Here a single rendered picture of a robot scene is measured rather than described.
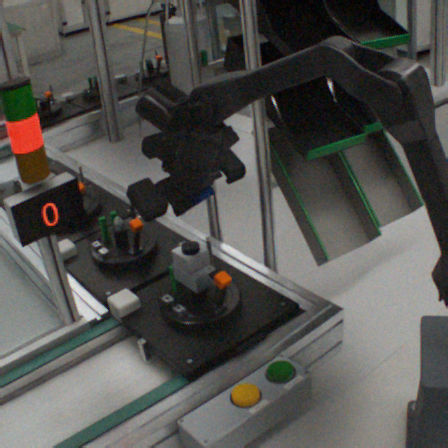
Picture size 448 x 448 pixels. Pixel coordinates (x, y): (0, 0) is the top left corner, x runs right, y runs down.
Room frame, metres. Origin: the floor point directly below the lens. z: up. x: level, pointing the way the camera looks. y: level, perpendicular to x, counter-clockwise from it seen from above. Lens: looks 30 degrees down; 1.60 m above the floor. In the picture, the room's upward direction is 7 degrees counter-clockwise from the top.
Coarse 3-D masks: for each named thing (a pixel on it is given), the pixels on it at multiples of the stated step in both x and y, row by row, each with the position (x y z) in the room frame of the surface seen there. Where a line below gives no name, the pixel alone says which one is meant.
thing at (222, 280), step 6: (210, 276) 0.78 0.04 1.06; (216, 276) 0.76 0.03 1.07; (222, 276) 0.76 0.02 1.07; (228, 276) 0.77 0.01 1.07; (216, 282) 0.76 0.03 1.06; (222, 282) 0.75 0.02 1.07; (228, 282) 0.76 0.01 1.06; (216, 288) 0.77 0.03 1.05; (222, 288) 0.76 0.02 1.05; (216, 294) 0.77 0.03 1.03; (222, 294) 0.77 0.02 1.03; (216, 300) 0.77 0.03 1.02; (222, 300) 0.78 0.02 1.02; (216, 306) 0.78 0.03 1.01
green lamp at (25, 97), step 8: (16, 88) 0.79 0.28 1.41; (24, 88) 0.79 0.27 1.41; (0, 96) 0.79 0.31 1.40; (8, 96) 0.78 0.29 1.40; (16, 96) 0.79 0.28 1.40; (24, 96) 0.79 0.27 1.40; (32, 96) 0.81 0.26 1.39; (8, 104) 0.79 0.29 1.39; (16, 104) 0.78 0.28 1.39; (24, 104) 0.79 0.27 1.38; (32, 104) 0.80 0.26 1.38; (8, 112) 0.79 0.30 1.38; (16, 112) 0.78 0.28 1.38; (24, 112) 0.79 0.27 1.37; (32, 112) 0.80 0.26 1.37; (8, 120) 0.79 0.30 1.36; (16, 120) 0.78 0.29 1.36
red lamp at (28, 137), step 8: (24, 120) 0.79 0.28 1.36; (32, 120) 0.80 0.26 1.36; (8, 128) 0.79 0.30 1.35; (16, 128) 0.78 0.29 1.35; (24, 128) 0.79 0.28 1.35; (32, 128) 0.79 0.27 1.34; (16, 136) 0.79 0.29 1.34; (24, 136) 0.79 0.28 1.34; (32, 136) 0.79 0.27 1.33; (40, 136) 0.80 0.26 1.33; (16, 144) 0.79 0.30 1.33; (24, 144) 0.78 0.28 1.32; (32, 144) 0.79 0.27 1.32; (40, 144) 0.80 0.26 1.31; (16, 152) 0.79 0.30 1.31; (24, 152) 0.78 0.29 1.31
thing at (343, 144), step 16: (240, 48) 1.12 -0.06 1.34; (272, 48) 1.16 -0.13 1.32; (224, 64) 1.11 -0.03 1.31; (240, 64) 1.06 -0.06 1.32; (320, 80) 1.05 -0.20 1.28; (272, 96) 0.98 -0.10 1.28; (288, 96) 1.05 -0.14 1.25; (304, 96) 1.05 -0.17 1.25; (320, 96) 1.05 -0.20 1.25; (272, 112) 0.98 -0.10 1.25; (288, 112) 1.00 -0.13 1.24; (304, 112) 1.01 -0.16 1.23; (320, 112) 1.01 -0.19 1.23; (336, 112) 1.01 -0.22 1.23; (288, 128) 0.93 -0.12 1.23; (304, 128) 0.97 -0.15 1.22; (320, 128) 0.97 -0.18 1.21; (336, 128) 0.98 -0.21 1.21; (352, 128) 0.97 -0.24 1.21; (304, 144) 0.90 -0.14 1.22; (320, 144) 0.93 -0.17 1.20; (336, 144) 0.91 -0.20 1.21; (352, 144) 0.94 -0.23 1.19; (304, 160) 0.90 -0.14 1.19
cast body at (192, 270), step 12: (192, 240) 0.86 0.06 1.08; (180, 252) 0.83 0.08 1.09; (192, 252) 0.81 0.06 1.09; (204, 252) 0.82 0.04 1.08; (180, 264) 0.82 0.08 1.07; (192, 264) 0.80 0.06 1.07; (204, 264) 0.82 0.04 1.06; (180, 276) 0.82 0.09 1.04; (192, 276) 0.80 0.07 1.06; (204, 276) 0.80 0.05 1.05; (192, 288) 0.80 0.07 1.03; (204, 288) 0.80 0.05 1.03
